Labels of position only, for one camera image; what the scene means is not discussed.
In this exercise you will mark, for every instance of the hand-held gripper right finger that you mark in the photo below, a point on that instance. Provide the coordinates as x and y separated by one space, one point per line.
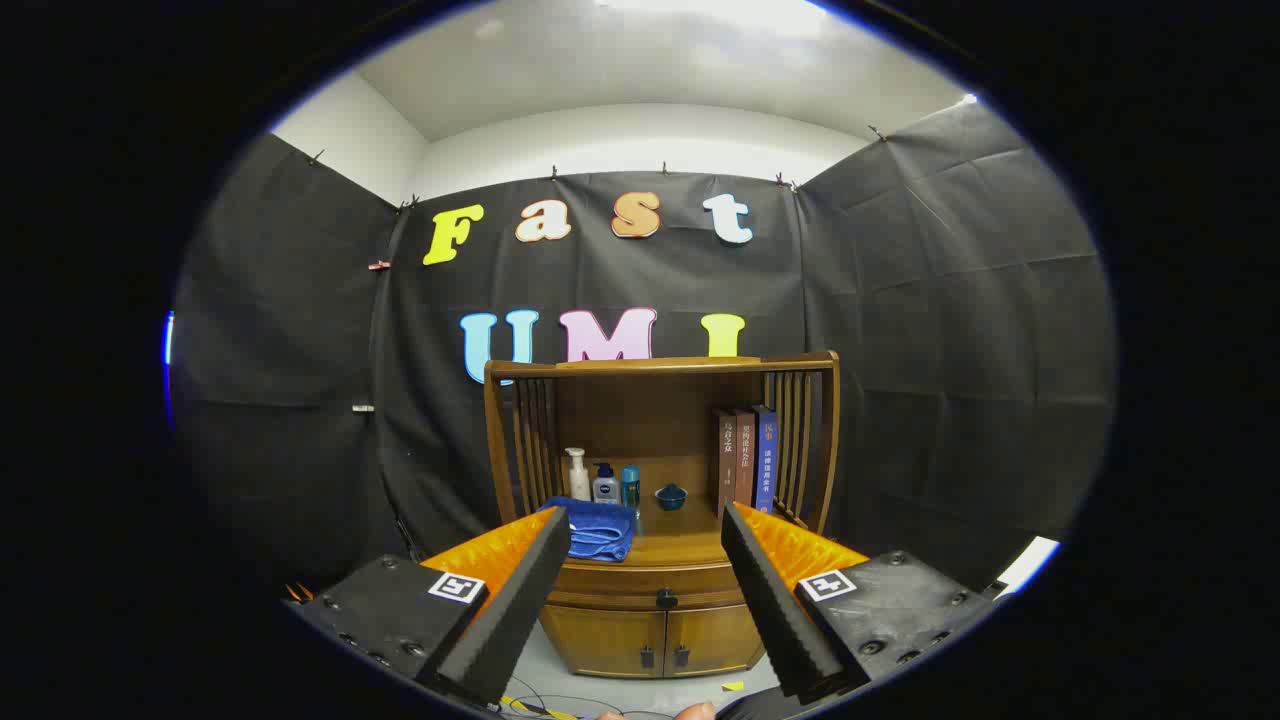
770 600

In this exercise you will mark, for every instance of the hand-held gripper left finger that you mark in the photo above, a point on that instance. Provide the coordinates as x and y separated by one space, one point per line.
520 590

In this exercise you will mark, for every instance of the wooden drawer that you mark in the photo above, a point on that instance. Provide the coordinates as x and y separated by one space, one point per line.
620 585

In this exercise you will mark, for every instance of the wooden cabinet door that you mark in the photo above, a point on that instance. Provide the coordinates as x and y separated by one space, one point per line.
715 635
600 640

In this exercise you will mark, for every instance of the wooden countertop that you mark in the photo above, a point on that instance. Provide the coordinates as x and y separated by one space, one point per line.
690 540

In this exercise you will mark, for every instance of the wooden cabinet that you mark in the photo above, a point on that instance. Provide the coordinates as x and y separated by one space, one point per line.
650 410

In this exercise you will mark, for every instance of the blue folded towel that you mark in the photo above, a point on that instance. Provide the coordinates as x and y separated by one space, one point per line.
600 530

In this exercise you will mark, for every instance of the white pump bottle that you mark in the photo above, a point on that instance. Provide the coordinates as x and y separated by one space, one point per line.
578 485

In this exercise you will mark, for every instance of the white bottle with blue cap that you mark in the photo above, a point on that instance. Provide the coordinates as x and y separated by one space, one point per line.
605 490

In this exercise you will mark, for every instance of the blue book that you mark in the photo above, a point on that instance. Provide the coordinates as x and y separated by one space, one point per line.
766 460

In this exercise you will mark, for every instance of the reddish brown book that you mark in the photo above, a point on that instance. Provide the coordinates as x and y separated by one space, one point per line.
745 460

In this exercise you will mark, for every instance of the dark blue lidded cup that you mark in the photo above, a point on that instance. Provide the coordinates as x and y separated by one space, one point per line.
671 497

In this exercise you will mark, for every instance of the dark brown book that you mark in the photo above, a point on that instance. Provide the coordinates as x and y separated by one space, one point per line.
726 460

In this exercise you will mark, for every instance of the slim teal bottle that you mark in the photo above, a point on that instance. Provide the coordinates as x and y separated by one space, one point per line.
630 490

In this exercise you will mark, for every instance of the black backdrop cloth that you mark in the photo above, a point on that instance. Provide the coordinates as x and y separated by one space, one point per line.
900 300

